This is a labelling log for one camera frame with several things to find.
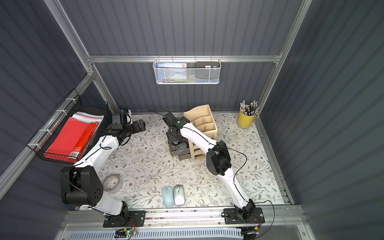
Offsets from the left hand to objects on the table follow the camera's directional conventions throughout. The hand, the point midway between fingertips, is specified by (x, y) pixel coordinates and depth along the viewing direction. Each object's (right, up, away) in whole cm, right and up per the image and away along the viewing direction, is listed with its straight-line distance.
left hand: (138, 124), depth 88 cm
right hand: (+20, -9, +5) cm, 23 cm away
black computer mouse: (+25, -13, 0) cm, 29 cm away
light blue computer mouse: (+20, -39, -9) cm, 45 cm away
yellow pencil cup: (+68, +2, +14) cm, 69 cm away
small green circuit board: (-1, -53, -17) cm, 56 cm away
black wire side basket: (-30, +11, -10) cm, 33 cm away
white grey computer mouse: (+25, -38, -9) cm, 47 cm away
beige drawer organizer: (+38, +3, -7) cm, 38 cm away
